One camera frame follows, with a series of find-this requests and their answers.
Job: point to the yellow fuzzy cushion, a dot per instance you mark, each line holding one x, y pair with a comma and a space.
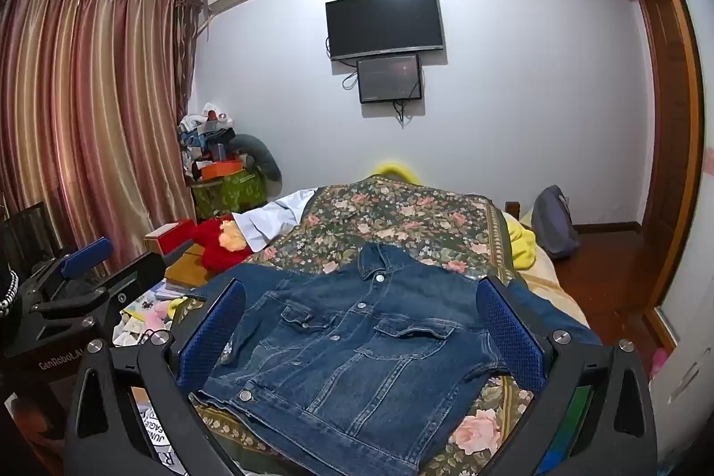
399, 170

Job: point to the large black wall television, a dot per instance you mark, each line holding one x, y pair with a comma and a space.
385, 23

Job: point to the wooden door frame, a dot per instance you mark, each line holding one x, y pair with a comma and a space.
669, 119

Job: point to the cream cartoon blanket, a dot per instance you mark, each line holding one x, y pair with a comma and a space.
549, 275

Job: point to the brown lace curtain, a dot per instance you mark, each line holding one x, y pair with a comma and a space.
187, 46

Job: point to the orange box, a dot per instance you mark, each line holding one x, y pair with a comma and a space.
222, 169

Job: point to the red plush toy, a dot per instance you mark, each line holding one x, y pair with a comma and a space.
212, 244

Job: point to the white plastic stool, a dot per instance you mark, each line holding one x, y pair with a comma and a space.
683, 370

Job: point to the grey pillow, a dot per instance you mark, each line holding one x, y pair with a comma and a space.
259, 152

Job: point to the blue denim jacket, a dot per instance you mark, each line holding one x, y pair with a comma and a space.
346, 342

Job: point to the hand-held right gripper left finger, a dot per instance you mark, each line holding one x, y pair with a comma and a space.
215, 336

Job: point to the wooden bed frame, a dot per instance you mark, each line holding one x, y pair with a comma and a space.
512, 209

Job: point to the pink slipper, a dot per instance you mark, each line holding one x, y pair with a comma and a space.
659, 360

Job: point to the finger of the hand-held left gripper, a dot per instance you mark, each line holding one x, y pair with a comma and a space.
142, 275
86, 257

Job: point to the black glossy panel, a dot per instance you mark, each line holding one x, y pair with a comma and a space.
28, 233

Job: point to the green floral blanket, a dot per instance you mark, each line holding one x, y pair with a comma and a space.
390, 214

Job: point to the pile of mixed clutter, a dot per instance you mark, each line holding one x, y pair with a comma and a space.
203, 136

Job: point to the pile of printed papers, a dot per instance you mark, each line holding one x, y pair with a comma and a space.
139, 317

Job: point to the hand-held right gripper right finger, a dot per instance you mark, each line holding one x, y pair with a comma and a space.
510, 336

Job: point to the small black wall monitor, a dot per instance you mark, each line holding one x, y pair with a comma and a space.
389, 79

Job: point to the yellow fleece blanket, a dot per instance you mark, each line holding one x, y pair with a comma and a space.
521, 242

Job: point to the grey blue backpack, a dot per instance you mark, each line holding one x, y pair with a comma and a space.
552, 225

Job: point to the white shirt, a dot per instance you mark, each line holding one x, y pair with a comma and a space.
273, 222

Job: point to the red topped wooden box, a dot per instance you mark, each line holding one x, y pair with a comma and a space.
166, 233

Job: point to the striped pink curtain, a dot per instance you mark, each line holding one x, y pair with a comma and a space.
89, 108

